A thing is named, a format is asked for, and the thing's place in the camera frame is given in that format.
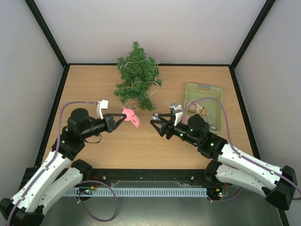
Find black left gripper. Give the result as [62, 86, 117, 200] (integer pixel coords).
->
[81, 113, 127, 140]

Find pink felt bow ornament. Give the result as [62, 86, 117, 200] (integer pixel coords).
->
[122, 107, 141, 128]

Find snowman ornament brown hat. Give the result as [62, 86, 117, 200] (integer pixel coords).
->
[186, 103, 212, 117]

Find green perforated plastic basket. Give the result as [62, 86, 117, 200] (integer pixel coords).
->
[182, 83, 223, 134]

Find small green christmas tree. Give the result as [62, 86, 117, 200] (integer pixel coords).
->
[114, 41, 163, 112]

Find clear led string lights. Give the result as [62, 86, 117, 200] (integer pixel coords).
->
[114, 56, 163, 99]

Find silver disco ball ornament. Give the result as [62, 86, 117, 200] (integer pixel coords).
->
[151, 113, 158, 120]

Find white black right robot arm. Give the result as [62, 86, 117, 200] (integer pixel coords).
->
[150, 114, 297, 210]

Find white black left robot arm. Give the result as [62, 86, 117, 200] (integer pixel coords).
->
[0, 108, 127, 226]

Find clear battery box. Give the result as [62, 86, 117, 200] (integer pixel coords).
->
[126, 105, 137, 110]

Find silver star ornament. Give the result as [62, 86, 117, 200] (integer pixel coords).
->
[205, 119, 217, 131]

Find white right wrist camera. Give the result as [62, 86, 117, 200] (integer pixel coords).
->
[169, 102, 183, 126]

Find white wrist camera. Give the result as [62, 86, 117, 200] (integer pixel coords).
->
[96, 99, 109, 119]
[169, 102, 183, 126]

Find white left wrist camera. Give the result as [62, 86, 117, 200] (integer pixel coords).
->
[96, 99, 109, 119]

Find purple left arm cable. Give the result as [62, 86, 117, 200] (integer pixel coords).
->
[6, 100, 98, 226]

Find black front mounting rail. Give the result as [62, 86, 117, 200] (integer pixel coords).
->
[92, 169, 206, 184]

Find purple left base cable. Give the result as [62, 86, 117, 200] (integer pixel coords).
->
[77, 180, 118, 222]

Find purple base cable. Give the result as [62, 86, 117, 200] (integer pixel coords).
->
[77, 180, 118, 222]
[209, 186, 243, 204]

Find light blue slotted cable duct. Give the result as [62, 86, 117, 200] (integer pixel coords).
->
[63, 187, 207, 197]

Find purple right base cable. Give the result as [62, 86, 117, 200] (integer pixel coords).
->
[209, 186, 243, 204]

